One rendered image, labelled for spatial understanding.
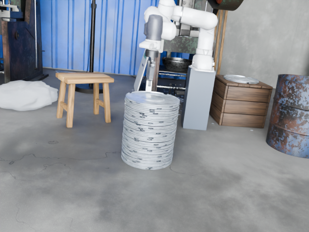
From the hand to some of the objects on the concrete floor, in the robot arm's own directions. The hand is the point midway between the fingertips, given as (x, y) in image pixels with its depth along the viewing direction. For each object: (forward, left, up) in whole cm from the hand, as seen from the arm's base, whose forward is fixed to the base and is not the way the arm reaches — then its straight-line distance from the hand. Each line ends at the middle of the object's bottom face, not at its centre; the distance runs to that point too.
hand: (148, 85), depth 166 cm
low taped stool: (+40, +46, -39) cm, 73 cm away
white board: (+154, +10, -39) cm, 159 cm away
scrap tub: (+27, -106, -39) cm, 117 cm away
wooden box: (+80, -76, -39) cm, 117 cm away
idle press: (+154, +149, -39) cm, 218 cm away
